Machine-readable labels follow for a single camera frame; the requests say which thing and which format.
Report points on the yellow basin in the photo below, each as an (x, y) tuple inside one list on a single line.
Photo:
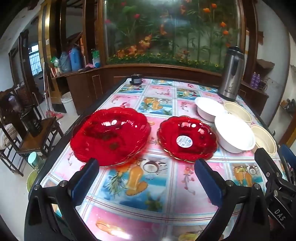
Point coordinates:
[(31, 180)]

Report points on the flower and bamboo wall mural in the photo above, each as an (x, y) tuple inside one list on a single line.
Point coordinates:
[(173, 30)]

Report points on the small black jar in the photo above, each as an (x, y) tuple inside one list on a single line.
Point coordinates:
[(136, 79)]

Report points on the mop with metal pole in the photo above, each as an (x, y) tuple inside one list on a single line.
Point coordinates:
[(46, 92)]

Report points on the purple bottles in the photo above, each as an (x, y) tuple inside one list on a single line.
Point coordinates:
[(256, 80)]

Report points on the white bucket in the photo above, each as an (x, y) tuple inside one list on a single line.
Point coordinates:
[(68, 103)]

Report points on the printed fruit tablecloth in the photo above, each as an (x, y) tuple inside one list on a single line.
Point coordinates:
[(150, 192)]

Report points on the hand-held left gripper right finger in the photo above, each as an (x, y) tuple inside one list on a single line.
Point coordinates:
[(208, 183)]

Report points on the black box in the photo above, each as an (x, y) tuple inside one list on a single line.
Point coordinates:
[(32, 124)]

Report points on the pink cloth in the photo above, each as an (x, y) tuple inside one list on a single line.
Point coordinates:
[(87, 67)]

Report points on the beige ribbed bowl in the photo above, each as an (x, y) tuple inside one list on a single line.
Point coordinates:
[(264, 139), (239, 111)]

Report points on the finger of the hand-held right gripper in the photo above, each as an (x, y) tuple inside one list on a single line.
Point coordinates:
[(266, 166), (289, 157)]

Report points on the green bag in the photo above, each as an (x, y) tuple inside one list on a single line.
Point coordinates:
[(55, 62)]

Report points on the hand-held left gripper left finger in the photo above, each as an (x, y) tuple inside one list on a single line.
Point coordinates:
[(84, 183)]

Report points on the stainless steel thermos jug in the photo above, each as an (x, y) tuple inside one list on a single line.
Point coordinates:
[(230, 76)]

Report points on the green and white packet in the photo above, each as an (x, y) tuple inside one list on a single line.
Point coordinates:
[(96, 59)]

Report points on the small red scalloped plate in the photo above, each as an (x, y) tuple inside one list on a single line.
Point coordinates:
[(187, 139)]

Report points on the striped cushion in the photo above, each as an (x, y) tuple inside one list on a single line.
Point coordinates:
[(8, 138)]

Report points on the white bowl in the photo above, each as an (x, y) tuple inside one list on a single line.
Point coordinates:
[(233, 134), (208, 107)]

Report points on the dark wooden cabinet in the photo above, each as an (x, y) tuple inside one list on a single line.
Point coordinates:
[(108, 78)]

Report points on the green lidded jar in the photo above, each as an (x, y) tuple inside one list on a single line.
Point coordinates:
[(35, 160)]

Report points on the wooden chair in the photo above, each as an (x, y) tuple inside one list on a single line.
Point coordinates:
[(39, 141)]

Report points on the large red scalloped plate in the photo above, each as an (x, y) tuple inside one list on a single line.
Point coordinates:
[(108, 136)]

